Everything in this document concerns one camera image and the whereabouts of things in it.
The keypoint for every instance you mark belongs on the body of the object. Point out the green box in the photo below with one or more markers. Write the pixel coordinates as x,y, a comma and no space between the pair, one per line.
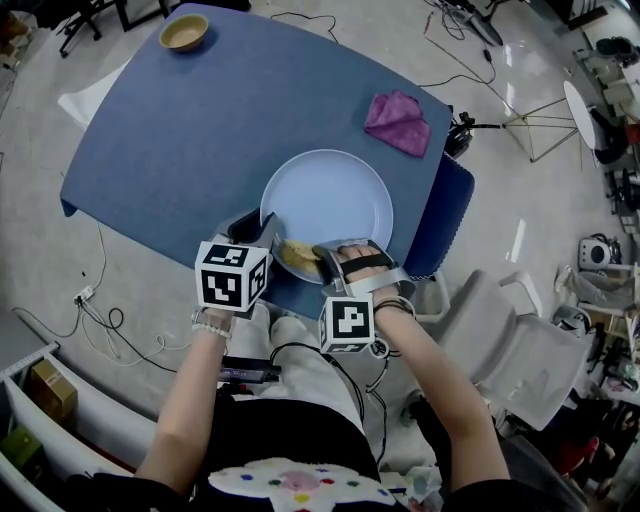
20,447

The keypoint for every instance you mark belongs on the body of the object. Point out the black top with flower patch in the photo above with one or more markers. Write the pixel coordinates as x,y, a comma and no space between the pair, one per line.
280,435

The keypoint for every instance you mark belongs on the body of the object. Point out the tan fluffy sponge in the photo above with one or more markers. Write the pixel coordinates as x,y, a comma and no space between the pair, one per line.
297,255

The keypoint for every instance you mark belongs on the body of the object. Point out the white power strip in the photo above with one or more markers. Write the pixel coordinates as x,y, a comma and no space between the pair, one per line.
84,295

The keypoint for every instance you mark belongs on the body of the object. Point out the purple folded cloth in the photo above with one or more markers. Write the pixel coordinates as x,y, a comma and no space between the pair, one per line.
400,125

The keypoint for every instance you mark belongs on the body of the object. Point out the person's legs in light trousers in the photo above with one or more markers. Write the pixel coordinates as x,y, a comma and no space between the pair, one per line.
315,375

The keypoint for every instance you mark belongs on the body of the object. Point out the black round device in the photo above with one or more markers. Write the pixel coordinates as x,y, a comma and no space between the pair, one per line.
457,137

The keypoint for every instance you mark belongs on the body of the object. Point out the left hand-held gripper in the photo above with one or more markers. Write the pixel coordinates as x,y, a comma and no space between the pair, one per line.
220,285

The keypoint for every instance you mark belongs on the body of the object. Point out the white office chair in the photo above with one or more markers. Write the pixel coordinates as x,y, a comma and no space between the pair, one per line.
520,350

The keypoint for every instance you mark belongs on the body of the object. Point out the black screen device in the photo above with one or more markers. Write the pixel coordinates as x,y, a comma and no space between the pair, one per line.
250,372

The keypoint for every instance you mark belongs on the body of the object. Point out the person's right forearm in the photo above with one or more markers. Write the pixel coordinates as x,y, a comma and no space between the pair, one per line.
440,395

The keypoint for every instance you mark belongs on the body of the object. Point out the white round headset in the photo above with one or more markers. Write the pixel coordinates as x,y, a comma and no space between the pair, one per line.
597,252

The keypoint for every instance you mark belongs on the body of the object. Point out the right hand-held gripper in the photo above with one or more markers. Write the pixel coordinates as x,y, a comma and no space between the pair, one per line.
347,325

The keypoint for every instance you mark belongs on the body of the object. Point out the person's left forearm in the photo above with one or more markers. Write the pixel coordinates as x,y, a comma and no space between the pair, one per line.
185,410

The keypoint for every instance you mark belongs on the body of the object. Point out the table with blue tablecloth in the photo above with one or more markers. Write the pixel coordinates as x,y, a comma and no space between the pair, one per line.
190,135

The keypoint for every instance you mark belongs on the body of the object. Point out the white round side table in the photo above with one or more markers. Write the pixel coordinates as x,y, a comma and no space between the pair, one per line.
580,112

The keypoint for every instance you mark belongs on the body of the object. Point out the brown cardboard box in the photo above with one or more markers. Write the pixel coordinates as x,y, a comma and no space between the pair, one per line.
52,390

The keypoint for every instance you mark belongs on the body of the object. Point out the person's right hand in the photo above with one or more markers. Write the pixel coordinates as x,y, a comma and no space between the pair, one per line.
372,250

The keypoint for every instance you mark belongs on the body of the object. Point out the big light blue plate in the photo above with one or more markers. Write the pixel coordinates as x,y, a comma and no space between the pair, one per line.
325,205

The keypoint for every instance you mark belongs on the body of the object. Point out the tan bowl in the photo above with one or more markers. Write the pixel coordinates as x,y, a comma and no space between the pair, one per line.
183,32

